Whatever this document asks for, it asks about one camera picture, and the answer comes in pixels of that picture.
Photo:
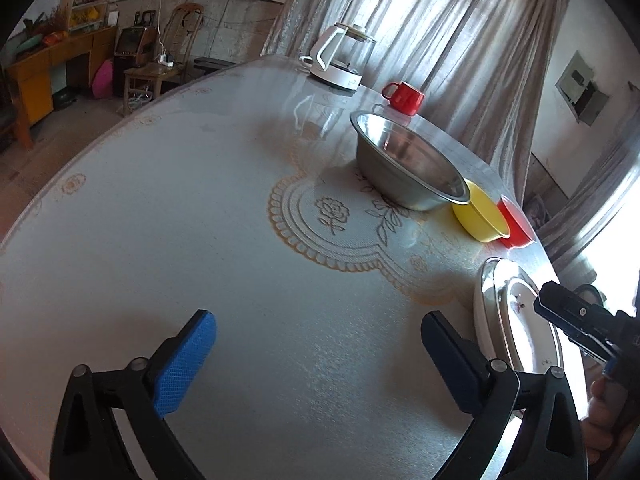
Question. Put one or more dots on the red mug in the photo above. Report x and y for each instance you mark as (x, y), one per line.
(406, 100)

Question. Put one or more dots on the narrow grey side curtain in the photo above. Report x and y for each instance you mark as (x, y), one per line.
(595, 195)

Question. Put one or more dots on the stainless steel bowl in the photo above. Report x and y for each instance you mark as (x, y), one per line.
(395, 180)

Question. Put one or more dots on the dark speaker box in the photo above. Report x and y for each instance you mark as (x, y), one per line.
(131, 55)

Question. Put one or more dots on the dark round-backed chair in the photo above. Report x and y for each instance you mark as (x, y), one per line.
(590, 291)

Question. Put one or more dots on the pink plastic item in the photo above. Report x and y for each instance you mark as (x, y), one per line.
(102, 80)

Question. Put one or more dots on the wooden desktop shelf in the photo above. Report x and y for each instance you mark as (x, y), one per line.
(87, 15)

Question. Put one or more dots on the medium plate with red print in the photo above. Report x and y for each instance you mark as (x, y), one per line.
(504, 305)

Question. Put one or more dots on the white electric kettle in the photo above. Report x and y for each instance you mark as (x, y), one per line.
(335, 72)

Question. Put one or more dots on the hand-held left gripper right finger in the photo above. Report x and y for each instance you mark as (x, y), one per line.
(450, 360)

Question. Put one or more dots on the large purple-rimmed floral plate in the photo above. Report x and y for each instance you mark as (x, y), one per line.
(481, 310)

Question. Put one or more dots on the wide grey window curtain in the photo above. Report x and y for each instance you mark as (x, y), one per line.
(450, 35)

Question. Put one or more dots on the green plate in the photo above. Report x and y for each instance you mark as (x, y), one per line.
(29, 43)

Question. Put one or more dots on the yellow plastic bowl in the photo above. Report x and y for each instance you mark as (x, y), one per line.
(475, 217)

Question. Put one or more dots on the dark low bench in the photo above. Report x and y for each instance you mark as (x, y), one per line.
(212, 63)

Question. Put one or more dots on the yellow wooden desk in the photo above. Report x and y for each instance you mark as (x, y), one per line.
(35, 85)

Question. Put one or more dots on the person's right hand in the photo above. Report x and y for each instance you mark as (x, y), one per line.
(599, 420)

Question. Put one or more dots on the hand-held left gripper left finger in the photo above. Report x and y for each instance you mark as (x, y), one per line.
(182, 360)

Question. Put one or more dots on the red plastic bowl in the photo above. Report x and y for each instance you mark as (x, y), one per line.
(517, 232)

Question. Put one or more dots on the white power strip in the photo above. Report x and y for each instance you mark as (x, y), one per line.
(166, 61)

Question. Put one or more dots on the wooden chair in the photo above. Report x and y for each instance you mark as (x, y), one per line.
(185, 25)

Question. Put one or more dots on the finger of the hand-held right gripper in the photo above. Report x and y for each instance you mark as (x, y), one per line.
(560, 307)

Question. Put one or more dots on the small plate with rose print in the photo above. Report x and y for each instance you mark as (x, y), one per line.
(525, 327)

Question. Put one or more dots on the white small box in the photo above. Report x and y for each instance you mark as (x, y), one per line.
(113, 15)

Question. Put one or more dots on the wall electrical panel box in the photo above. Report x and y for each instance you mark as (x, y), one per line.
(575, 80)

